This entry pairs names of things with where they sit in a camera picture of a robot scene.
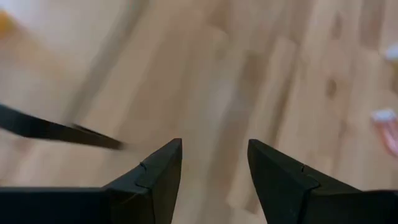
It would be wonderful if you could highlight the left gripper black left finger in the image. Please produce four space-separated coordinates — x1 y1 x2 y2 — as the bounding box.
101 138 183 224

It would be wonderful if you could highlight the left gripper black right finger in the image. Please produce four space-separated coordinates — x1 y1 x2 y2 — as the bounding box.
247 138 363 224

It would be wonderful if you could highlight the pink medicine bottle white cap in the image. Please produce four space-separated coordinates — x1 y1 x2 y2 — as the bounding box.
369 108 398 158

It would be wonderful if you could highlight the wooden shelf black metal frame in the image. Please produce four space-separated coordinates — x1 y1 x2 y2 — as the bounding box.
0 102 127 152

